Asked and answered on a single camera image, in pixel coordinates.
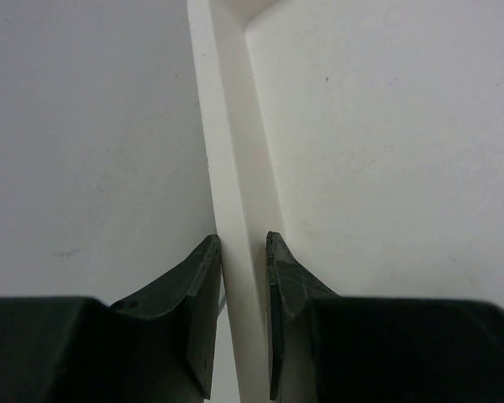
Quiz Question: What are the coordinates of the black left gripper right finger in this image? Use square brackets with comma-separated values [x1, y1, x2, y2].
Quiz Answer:
[265, 232, 504, 402]

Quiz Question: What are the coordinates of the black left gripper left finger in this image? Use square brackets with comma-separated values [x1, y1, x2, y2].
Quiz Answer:
[0, 235, 221, 402]

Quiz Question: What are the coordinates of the white drawer cabinet box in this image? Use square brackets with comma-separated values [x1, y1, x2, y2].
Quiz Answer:
[188, 1, 504, 402]

